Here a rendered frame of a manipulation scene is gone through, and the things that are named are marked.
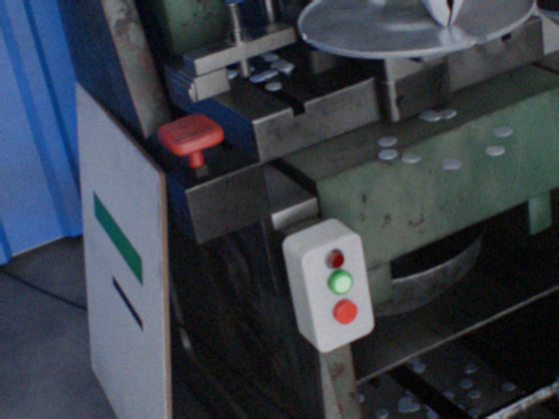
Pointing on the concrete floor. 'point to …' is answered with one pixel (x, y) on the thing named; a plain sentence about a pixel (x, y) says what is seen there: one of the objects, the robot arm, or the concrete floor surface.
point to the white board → (125, 263)
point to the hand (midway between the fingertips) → (449, 16)
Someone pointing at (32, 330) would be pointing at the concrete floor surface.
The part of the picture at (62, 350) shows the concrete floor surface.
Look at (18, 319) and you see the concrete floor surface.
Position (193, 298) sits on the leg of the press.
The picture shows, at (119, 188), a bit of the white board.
